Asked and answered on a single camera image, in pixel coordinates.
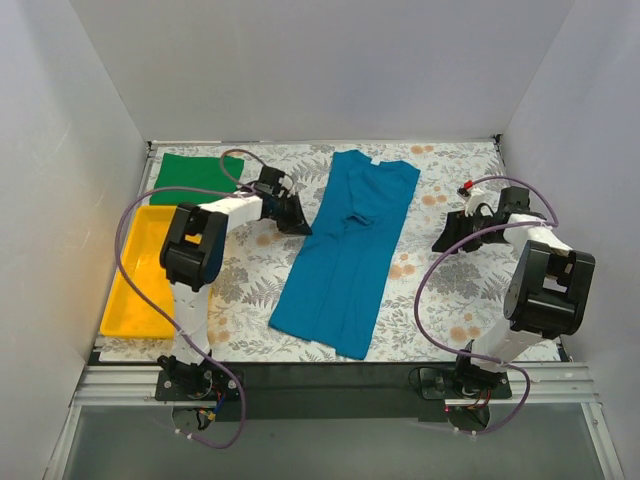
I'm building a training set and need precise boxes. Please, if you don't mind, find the blue t shirt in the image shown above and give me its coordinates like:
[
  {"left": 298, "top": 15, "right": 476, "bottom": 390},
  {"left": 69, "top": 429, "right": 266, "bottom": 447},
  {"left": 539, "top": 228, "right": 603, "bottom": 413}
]
[{"left": 269, "top": 150, "right": 420, "bottom": 360}]

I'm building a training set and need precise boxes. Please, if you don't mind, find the yellow plastic tray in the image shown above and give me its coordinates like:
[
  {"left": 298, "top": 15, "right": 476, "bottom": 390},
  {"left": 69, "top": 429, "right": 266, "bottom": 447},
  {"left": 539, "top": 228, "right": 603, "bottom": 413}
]
[{"left": 100, "top": 206, "right": 175, "bottom": 339}]

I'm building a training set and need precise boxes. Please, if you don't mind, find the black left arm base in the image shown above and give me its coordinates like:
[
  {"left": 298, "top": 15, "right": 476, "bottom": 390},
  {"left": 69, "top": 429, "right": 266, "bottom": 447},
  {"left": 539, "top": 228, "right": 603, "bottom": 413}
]
[{"left": 155, "top": 355, "right": 244, "bottom": 401}]

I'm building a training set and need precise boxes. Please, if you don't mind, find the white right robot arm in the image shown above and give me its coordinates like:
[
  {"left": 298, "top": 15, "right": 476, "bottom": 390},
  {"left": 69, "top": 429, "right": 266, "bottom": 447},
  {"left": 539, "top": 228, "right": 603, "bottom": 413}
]
[{"left": 432, "top": 181, "right": 595, "bottom": 398}]

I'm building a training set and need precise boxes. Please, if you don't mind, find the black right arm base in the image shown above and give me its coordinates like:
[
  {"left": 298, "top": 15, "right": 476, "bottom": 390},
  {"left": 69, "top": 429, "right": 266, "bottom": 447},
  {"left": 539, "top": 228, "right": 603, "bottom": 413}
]
[{"left": 408, "top": 363, "right": 512, "bottom": 413}]

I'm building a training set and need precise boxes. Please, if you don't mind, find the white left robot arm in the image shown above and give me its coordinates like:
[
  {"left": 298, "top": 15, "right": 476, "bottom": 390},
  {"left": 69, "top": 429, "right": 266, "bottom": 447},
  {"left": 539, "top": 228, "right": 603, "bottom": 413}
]
[{"left": 159, "top": 166, "right": 312, "bottom": 400}]

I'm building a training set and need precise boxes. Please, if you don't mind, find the green folded t shirt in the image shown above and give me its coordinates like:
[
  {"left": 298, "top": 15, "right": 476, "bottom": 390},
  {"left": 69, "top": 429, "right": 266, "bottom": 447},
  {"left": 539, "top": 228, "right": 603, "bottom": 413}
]
[{"left": 149, "top": 153, "right": 237, "bottom": 206}]

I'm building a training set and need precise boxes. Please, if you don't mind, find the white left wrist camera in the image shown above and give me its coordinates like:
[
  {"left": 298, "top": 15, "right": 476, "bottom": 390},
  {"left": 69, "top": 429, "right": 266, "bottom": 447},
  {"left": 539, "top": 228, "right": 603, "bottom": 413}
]
[{"left": 280, "top": 174, "right": 296, "bottom": 197}]

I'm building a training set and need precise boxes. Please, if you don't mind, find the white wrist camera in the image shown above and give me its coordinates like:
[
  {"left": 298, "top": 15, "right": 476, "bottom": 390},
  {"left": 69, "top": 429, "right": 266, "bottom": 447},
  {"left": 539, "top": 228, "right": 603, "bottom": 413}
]
[
  {"left": 457, "top": 181, "right": 486, "bottom": 217},
  {"left": 280, "top": 174, "right": 296, "bottom": 197}
]

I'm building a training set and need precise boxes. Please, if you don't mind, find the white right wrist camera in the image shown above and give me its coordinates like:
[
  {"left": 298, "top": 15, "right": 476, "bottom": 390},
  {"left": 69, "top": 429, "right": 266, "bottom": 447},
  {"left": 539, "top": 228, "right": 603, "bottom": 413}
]
[{"left": 457, "top": 181, "right": 486, "bottom": 217}]

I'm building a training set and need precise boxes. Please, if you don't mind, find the aluminium frame rail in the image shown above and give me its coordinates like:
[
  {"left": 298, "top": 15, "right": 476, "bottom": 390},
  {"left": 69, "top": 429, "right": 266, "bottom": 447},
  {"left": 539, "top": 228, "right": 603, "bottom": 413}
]
[{"left": 72, "top": 362, "right": 599, "bottom": 406}]

